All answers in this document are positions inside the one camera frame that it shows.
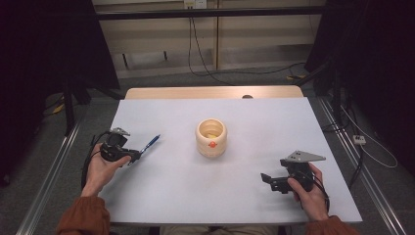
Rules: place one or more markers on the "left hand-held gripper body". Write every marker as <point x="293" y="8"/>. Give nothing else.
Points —
<point x="112" y="150"/>

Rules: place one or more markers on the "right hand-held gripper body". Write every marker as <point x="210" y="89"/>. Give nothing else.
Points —
<point x="300" y="169"/>

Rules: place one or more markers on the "blue ballpoint pen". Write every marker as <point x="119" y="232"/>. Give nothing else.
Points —
<point x="150" y="143"/>

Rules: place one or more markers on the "cream duck pen holder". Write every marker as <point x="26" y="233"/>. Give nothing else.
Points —
<point x="204" y="147"/>

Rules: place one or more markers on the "yellow highlighter pen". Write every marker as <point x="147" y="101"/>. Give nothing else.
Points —
<point x="212" y="135"/>

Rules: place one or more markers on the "person's left hand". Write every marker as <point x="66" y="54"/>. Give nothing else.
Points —
<point x="98" y="173"/>

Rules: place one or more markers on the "person's right hand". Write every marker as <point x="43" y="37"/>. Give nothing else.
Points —
<point x="313" y="202"/>

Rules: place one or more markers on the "black metal stand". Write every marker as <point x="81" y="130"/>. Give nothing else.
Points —
<point x="69" y="107"/>
<point x="336" y="98"/>

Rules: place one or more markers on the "white power strip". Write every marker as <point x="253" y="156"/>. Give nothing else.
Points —
<point x="359" y="139"/>

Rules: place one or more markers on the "wooden table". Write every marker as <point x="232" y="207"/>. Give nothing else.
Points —
<point x="195" y="93"/>

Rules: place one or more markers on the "dark table grommet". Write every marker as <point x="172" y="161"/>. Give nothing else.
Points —
<point x="247" y="96"/>

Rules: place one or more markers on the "black curtain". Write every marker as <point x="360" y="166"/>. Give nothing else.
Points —
<point x="42" y="49"/>
<point x="375" y="49"/>

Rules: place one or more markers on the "black horizontal bar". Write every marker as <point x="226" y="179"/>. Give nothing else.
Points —
<point x="212" y="13"/>

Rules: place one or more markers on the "metal floor rail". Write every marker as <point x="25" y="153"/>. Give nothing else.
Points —
<point x="49" y="192"/>
<point x="368" y="179"/>

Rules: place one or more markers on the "white wall socket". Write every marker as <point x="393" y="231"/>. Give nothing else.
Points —
<point x="195" y="4"/>

